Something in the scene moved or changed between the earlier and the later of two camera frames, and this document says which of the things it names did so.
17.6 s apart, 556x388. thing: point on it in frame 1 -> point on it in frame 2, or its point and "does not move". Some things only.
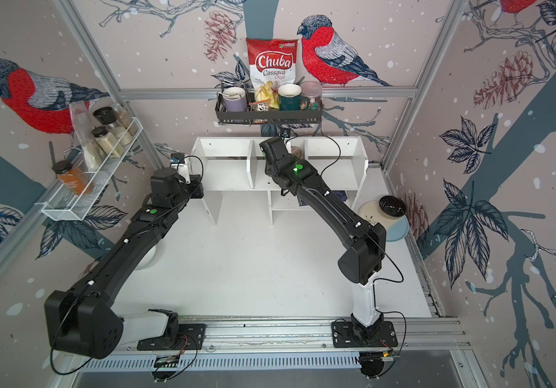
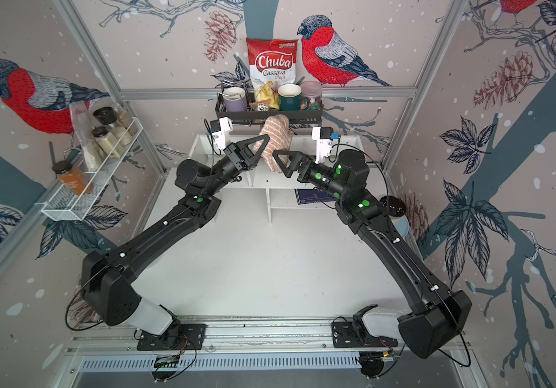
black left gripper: (197, 183) -> (240, 162)
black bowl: (392, 205) does not move
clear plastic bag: (92, 150) does not move
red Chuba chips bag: (272, 60) does not move
